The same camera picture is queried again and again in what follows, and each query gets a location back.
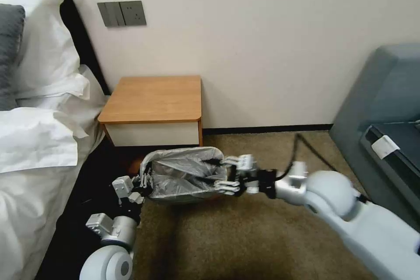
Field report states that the black headboard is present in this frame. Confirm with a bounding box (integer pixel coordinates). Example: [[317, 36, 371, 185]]
[[59, 0, 111, 96]]

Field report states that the grey wall socket panel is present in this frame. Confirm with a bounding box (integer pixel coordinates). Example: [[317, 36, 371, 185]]
[[119, 0, 147, 26]]

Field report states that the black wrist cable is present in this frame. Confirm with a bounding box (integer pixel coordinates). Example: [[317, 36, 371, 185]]
[[275, 133, 369, 203]]

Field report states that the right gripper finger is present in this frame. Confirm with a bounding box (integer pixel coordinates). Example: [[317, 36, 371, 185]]
[[204, 156, 245, 172], [196, 176, 246, 197]]

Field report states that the white paper tag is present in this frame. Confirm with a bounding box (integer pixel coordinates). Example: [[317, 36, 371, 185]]
[[372, 135, 400, 160]]

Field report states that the wooden nightstand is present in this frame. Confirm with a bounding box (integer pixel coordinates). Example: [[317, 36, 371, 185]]
[[97, 75, 202, 148]]

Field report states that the grey wall switch panel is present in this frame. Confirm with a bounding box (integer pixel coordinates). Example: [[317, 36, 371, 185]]
[[97, 1, 123, 27]]

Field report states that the grey-blue sofa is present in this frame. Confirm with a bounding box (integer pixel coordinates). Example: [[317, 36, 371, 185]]
[[329, 43, 420, 230]]

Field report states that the white duvet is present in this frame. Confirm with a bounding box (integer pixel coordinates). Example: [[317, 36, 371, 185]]
[[0, 64, 106, 280]]

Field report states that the black bed base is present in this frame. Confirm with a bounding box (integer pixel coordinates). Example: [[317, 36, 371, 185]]
[[34, 145, 142, 280]]

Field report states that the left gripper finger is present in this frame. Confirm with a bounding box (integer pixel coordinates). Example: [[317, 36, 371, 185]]
[[126, 192, 146, 204], [131, 168, 154, 196]]

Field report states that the translucent grey garbage bag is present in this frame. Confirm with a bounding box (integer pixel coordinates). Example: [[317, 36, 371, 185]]
[[140, 147, 228, 207]]

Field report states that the grey knitted pillow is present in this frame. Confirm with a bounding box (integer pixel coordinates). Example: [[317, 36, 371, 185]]
[[0, 3, 26, 112]]

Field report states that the black baseboard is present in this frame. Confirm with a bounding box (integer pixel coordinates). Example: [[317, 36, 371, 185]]
[[202, 123, 333, 132]]

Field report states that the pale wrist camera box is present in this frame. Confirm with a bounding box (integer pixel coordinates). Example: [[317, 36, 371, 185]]
[[112, 176, 134, 198], [241, 154, 260, 172]]

